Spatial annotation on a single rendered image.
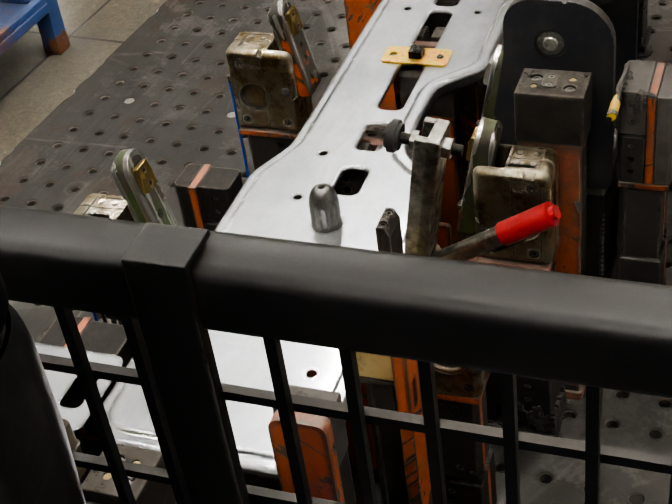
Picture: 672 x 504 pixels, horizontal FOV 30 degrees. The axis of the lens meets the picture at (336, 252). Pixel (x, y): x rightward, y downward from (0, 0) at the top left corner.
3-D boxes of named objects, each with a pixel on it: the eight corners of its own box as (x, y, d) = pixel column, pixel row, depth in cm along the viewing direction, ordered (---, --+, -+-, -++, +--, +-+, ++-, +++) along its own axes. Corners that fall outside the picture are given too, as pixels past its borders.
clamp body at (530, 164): (487, 385, 151) (472, 127, 128) (582, 399, 147) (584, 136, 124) (469, 440, 144) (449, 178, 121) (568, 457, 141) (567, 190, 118)
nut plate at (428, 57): (380, 62, 154) (379, 54, 153) (389, 47, 157) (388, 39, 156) (445, 67, 151) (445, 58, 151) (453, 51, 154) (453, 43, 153)
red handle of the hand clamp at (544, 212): (411, 249, 114) (554, 187, 104) (425, 266, 115) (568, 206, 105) (397, 278, 111) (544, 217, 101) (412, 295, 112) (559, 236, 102)
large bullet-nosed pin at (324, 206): (319, 224, 132) (311, 173, 128) (347, 227, 131) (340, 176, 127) (309, 242, 130) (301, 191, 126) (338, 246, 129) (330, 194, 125)
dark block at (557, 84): (531, 363, 153) (523, 65, 127) (589, 372, 150) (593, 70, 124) (523, 392, 149) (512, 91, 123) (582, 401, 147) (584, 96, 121)
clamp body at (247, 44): (272, 234, 179) (232, 20, 158) (352, 244, 175) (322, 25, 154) (248, 275, 173) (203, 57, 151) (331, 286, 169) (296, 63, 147)
